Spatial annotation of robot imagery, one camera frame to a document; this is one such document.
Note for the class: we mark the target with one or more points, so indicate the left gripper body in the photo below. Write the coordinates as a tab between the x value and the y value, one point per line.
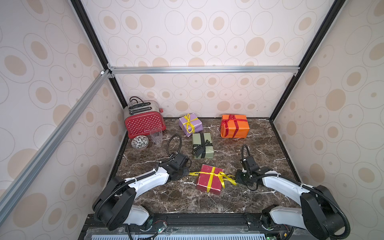
182	172

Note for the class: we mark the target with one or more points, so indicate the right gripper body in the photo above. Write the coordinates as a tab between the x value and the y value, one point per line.
241	175

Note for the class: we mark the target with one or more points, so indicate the yellow ribbon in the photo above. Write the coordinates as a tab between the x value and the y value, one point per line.
223	177
190	122

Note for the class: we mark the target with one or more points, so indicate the dark red gift box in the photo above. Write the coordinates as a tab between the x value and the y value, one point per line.
208	180

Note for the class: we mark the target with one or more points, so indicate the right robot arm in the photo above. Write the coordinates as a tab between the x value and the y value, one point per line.
317	211

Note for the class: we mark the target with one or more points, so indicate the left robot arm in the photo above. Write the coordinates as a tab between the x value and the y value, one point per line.
115	205

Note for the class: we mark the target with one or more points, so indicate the black ribbon on green box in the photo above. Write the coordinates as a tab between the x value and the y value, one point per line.
200	147

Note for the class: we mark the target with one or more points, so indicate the green gift box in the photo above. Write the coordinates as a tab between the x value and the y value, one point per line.
204	145

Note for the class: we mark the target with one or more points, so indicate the purple gift box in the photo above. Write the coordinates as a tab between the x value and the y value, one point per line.
199	129

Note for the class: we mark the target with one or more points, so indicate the yellow ribbon on purple box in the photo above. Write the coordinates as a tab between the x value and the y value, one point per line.
190	122

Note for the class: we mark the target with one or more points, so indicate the orange gift box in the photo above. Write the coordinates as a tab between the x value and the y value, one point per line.
237	127

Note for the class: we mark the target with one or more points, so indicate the red ribbon on orange box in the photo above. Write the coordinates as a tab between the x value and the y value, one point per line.
233	123

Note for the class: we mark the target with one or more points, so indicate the clear plastic cup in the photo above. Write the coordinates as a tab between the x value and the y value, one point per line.
157	136

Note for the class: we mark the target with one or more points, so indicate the patterned ceramic bowl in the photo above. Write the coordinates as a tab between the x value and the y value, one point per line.
140	142

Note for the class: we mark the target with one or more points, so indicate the red polka dot toaster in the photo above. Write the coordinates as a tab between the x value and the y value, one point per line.
141	117

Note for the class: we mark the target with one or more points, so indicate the horizontal aluminium bar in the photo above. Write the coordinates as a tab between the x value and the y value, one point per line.
203	70

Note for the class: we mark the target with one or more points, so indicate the diagonal aluminium bar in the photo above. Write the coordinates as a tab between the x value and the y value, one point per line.
26	177

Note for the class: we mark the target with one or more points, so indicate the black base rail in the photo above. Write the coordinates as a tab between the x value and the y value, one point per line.
197	226

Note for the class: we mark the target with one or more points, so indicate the black frame post left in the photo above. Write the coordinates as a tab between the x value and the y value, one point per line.
88	27

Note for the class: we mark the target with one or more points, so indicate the black frame post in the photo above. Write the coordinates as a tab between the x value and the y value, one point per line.
88	27
319	36

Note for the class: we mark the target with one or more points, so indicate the black frame post right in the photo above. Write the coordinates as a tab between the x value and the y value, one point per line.
319	36

